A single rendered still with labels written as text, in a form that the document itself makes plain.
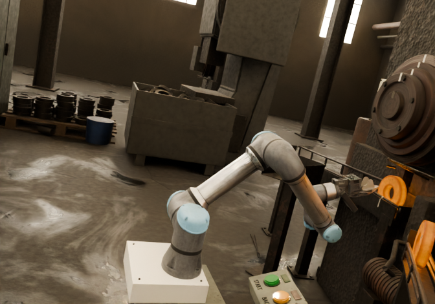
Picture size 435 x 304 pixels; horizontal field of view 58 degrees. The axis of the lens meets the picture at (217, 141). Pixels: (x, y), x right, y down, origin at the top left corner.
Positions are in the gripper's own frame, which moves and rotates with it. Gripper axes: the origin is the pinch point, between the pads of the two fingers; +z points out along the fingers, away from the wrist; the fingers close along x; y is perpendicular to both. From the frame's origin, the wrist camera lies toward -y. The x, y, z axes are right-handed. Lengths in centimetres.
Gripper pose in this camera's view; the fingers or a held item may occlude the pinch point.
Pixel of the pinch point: (375, 188)
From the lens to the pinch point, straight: 189.7
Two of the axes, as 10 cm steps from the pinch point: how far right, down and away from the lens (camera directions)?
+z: 9.8, -1.4, 1.5
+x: -1.8, -2.2, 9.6
